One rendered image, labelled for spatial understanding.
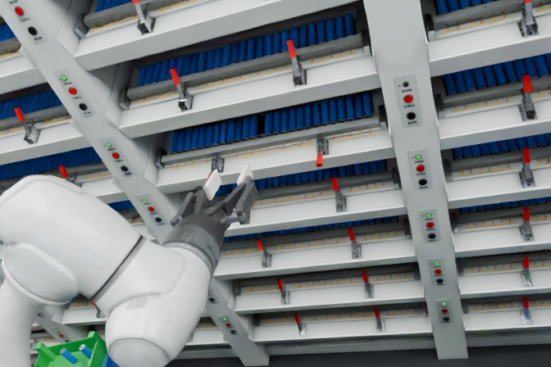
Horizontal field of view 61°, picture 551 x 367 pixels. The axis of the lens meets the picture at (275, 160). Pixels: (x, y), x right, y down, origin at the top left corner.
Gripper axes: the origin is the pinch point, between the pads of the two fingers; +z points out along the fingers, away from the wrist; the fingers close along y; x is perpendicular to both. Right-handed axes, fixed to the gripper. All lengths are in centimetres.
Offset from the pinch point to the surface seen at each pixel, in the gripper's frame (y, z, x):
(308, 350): -14, 43, -96
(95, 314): -85, 34, -63
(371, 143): 25.5, 22.1, -7.9
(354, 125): 22.6, 24.3, -3.8
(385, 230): 23, 34, -41
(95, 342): -64, 10, -51
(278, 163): 3.5, 21.2, -8.4
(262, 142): 0.3, 24.5, -3.6
